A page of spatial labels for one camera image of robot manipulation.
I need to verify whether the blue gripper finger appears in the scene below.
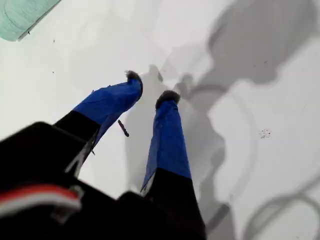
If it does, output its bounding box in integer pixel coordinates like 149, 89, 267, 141
53, 70, 144, 156
139, 89, 207, 231

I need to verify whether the small dark debris stick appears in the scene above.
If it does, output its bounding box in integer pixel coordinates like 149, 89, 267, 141
117, 119, 130, 138

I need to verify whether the red white gripper wire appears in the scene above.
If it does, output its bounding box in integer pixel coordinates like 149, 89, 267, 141
0, 184, 83, 214

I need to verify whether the pale green T-shirt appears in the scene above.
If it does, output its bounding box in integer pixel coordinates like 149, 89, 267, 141
0, 0, 63, 42

